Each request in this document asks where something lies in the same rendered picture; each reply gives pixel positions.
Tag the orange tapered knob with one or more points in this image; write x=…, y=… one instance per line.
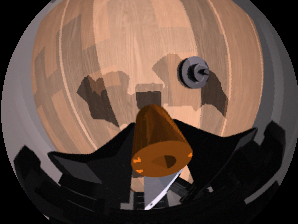
x=159, y=147

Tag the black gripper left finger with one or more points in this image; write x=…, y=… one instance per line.
x=108, y=166

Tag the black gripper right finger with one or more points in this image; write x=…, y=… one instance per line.
x=211, y=153

